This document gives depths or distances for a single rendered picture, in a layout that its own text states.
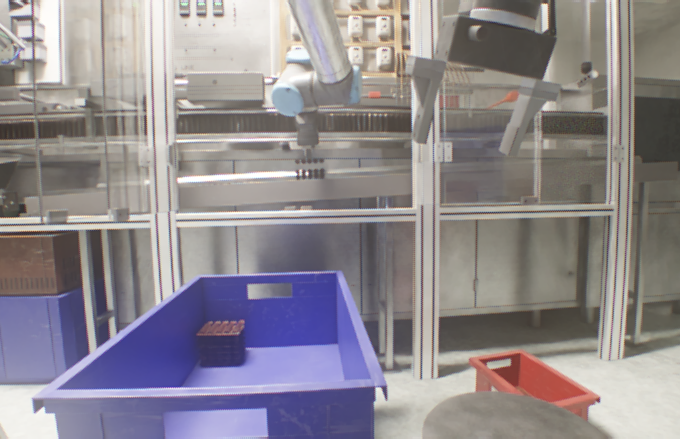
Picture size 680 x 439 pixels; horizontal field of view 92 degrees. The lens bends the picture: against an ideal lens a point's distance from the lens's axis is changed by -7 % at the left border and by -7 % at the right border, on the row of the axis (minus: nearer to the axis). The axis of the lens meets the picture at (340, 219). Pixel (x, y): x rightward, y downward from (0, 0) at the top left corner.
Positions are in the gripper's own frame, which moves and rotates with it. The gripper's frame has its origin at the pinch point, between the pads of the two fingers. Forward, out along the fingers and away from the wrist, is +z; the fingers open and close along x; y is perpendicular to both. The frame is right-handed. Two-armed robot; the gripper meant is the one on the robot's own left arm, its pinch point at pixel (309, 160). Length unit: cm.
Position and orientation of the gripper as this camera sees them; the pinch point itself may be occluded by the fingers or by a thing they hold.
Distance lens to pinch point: 125.6
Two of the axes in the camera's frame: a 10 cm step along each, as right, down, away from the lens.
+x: -10.0, 0.6, -0.6
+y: -0.9, -7.6, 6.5
